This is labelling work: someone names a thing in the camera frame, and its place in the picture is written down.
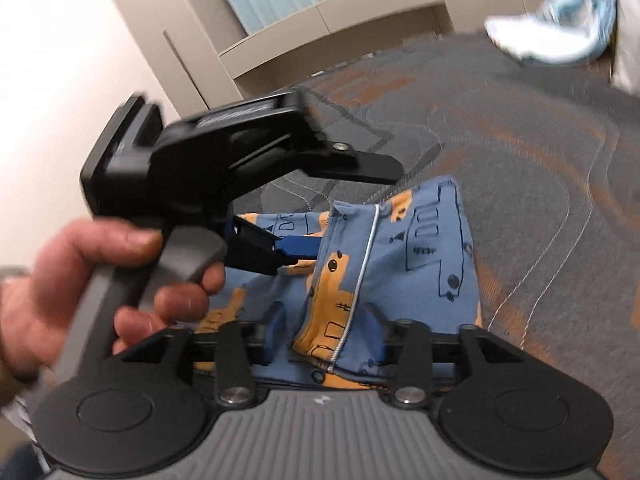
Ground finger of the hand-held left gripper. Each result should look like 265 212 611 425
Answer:
307 139 404 186
220 217 322 277

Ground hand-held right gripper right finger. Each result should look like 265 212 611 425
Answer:
364 302 525 407

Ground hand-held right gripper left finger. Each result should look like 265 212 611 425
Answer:
121 304 288 405

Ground blue pants with orange print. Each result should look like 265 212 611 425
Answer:
192 174 485 394

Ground person's left hand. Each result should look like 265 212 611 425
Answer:
0 216 227 377

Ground beige wardrobe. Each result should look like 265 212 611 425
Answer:
94 0 247 128

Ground beige window cabinet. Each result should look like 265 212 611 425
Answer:
217 0 553 90

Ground light blue crumpled blanket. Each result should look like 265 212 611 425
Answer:
484 0 619 69

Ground person's clothing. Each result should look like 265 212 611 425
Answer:
0 397 51 480

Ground white shopping bag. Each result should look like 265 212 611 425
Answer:
609 0 640 97

